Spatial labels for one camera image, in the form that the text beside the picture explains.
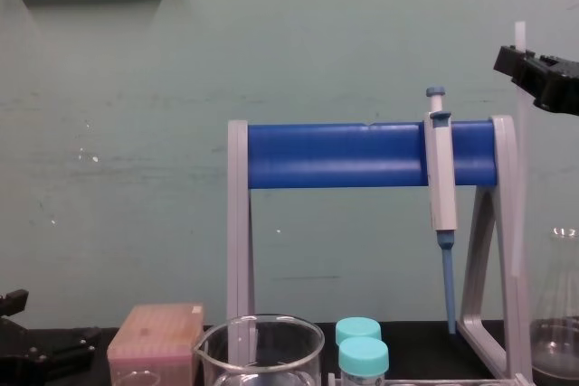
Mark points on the white and blue pipette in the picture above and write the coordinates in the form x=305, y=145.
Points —
x=442, y=178

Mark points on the clear glass beaker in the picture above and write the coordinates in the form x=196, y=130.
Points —
x=258, y=354

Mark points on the pink pipette tip box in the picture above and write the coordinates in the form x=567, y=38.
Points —
x=156, y=336

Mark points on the glass conical flask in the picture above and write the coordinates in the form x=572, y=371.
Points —
x=557, y=341

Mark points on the teal capped sample bottle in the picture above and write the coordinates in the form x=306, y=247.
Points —
x=358, y=329
x=364, y=359

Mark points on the grey pipette stand blue bar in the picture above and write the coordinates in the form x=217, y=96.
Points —
x=339, y=155

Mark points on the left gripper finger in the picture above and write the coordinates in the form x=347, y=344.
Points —
x=68, y=347
x=13, y=302

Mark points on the white stirring rod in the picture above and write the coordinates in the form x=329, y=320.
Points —
x=521, y=169

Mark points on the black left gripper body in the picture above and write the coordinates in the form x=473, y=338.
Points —
x=18, y=370

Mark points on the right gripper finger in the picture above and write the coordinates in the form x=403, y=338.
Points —
x=510, y=63
x=554, y=83

